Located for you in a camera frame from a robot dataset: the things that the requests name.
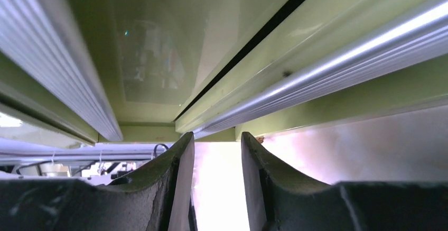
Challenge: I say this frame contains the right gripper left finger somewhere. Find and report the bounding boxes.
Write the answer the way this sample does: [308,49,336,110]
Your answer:
[1,132,194,230]

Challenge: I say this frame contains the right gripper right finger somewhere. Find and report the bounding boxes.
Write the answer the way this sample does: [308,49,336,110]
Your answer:
[241,132,447,230]

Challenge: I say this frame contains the green rectangular box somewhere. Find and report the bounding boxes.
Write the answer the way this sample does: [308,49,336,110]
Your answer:
[1,0,447,144]

